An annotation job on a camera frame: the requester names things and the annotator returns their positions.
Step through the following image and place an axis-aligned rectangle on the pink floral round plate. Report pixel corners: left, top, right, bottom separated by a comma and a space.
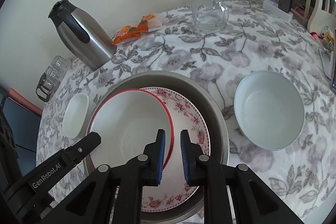
141, 87, 211, 213

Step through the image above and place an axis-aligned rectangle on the strawberry pattern bowl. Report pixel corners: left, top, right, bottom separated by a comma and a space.
88, 89, 174, 168

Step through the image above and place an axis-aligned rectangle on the white square bowl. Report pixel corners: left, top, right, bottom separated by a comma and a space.
63, 93, 89, 139

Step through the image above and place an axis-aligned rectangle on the pale blue round bowl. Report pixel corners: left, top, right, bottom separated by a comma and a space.
234, 71, 305, 151

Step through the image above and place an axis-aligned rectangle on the large stainless steel basin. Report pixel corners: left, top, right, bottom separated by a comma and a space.
90, 71, 229, 223

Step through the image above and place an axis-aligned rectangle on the small glass teapot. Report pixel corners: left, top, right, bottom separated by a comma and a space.
35, 73, 60, 102

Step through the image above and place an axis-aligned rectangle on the small clear glass cup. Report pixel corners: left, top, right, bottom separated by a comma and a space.
51, 56, 71, 74

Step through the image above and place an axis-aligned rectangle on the stainless steel thermos jug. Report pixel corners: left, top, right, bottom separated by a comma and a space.
49, 0, 117, 71

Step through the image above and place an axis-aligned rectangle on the smartphone on stand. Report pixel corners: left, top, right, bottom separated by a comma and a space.
329, 51, 336, 94

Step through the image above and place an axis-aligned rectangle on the orange snack packet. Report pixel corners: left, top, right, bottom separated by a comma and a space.
112, 25, 141, 45
135, 14, 165, 33

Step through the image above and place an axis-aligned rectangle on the floral fleece tablecloth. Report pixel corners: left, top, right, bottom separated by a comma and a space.
36, 0, 335, 219

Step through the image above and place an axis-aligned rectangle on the clear glass mug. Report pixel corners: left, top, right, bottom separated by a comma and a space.
189, 0, 229, 33

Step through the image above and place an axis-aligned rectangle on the white power strip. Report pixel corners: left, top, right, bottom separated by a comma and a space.
262, 0, 293, 23

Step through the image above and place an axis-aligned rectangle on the black power adapter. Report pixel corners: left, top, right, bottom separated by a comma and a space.
278, 0, 293, 13

